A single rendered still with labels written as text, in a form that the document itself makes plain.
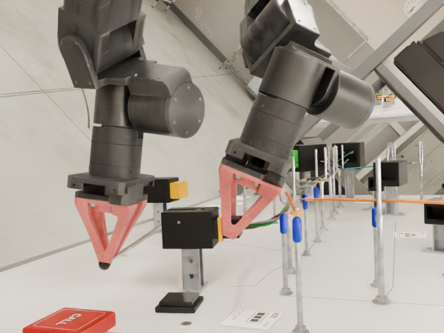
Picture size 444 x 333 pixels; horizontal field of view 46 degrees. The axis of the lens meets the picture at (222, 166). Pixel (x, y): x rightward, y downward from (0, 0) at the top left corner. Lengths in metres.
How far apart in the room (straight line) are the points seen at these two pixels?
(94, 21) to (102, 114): 0.11
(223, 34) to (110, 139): 7.81
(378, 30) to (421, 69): 6.58
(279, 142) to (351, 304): 0.17
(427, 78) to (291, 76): 1.07
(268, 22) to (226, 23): 7.78
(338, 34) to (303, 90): 7.61
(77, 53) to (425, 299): 0.42
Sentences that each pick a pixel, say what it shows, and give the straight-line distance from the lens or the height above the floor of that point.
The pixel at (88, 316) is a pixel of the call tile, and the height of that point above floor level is 1.11.
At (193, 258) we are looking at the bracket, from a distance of 0.58.
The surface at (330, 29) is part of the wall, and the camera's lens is 8.15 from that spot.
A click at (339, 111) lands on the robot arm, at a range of 0.58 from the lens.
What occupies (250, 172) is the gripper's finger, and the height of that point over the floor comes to 1.24.
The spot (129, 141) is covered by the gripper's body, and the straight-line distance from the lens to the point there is 0.58.
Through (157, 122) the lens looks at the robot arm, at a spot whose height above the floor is 1.21.
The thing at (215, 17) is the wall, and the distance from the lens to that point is 8.41.
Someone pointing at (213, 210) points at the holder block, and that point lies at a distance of 0.57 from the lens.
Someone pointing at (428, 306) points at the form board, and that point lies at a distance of 0.55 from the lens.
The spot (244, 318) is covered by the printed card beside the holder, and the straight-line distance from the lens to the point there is 0.50.
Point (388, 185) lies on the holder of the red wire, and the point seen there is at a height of 1.27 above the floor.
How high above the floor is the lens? 1.38
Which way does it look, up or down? 17 degrees down
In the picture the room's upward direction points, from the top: 46 degrees clockwise
